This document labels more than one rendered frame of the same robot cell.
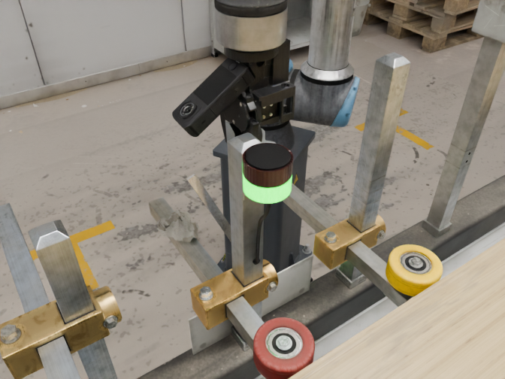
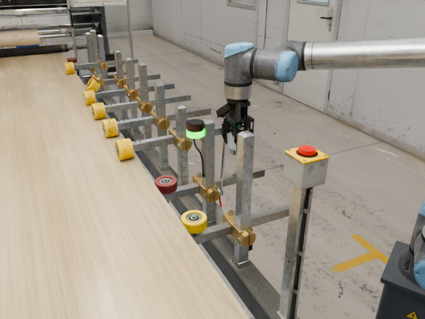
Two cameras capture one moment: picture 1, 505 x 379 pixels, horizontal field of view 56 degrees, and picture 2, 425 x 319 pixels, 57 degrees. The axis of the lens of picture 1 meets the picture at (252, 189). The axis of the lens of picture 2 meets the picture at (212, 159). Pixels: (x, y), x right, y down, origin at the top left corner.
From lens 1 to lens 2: 1.40 m
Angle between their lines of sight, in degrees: 79
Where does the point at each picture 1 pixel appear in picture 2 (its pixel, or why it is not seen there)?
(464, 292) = (172, 228)
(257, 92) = (230, 116)
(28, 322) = not seen: hidden behind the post
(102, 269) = (357, 272)
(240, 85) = (225, 107)
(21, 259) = not seen: hidden behind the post
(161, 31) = not seen: outside the picture
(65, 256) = (177, 113)
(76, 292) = (178, 127)
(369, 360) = (151, 197)
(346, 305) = (224, 262)
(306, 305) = (222, 243)
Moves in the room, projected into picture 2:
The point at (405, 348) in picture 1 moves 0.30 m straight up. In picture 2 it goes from (152, 206) to (145, 118)
